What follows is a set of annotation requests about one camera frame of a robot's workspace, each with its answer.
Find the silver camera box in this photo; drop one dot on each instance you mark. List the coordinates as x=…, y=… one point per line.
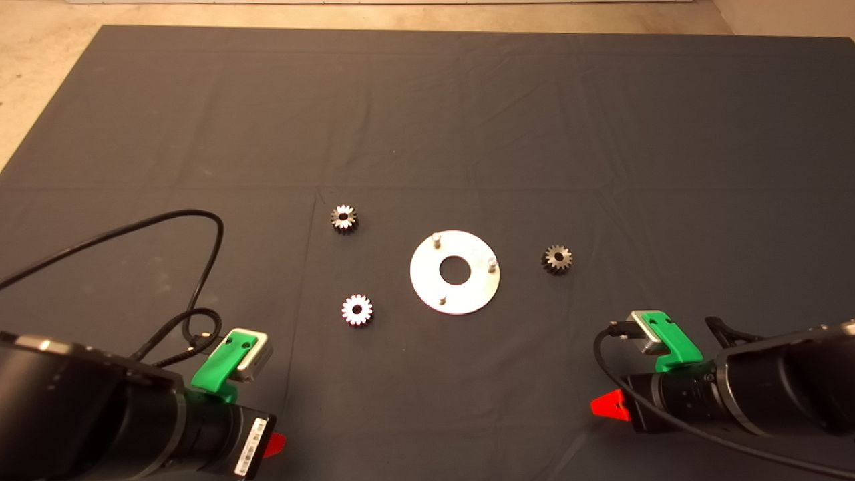
x=259, y=361
x=646, y=344

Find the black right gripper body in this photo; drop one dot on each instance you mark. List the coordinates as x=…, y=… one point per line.
x=674, y=401

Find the small steel planetary gear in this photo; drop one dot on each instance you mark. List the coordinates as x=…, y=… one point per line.
x=350, y=224
x=563, y=264
x=364, y=317

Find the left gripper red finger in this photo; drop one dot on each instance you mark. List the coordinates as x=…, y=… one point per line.
x=275, y=445

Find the left silver camera box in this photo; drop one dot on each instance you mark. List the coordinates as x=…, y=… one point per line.
x=259, y=361

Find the round metal carrier plate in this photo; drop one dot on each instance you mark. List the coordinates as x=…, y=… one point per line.
x=467, y=297

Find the right green camera mount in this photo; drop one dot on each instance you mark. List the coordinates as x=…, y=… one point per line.
x=674, y=347

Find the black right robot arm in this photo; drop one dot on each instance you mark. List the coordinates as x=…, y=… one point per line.
x=801, y=374

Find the left green camera mount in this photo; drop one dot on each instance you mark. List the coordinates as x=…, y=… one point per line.
x=217, y=371

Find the dark grey table cloth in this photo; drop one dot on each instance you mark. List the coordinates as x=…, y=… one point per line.
x=427, y=133

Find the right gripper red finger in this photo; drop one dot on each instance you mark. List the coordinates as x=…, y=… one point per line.
x=611, y=405

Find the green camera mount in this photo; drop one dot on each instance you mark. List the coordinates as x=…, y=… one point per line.
x=674, y=347
x=217, y=371

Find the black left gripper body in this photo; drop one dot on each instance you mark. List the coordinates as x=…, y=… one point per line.
x=220, y=441

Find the right silver camera box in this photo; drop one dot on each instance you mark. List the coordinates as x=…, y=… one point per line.
x=646, y=344

